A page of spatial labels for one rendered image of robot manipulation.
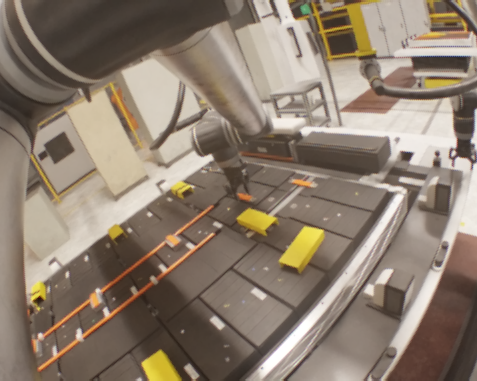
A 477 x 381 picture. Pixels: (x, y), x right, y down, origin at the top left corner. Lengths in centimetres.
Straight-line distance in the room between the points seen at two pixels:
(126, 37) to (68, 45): 4
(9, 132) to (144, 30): 15
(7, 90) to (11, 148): 5
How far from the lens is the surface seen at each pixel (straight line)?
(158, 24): 21
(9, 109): 28
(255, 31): 707
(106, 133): 515
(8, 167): 26
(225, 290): 85
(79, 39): 22
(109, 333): 100
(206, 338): 78
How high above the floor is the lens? 161
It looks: 28 degrees down
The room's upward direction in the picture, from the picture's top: 23 degrees counter-clockwise
